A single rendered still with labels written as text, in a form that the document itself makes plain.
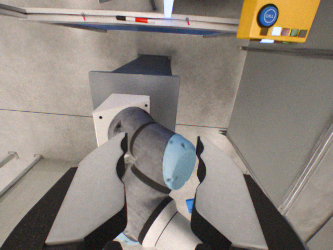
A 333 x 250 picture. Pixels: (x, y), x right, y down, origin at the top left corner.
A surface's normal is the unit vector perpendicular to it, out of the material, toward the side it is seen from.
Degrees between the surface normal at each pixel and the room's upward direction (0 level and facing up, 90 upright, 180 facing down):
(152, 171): 37
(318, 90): 90
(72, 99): 0
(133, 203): 50
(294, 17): 0
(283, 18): 0
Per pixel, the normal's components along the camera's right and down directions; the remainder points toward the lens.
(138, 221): -0.36, -0.22
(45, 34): 0.00, 0.46
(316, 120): -1.00, -0.05
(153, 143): -0.43, -0.46
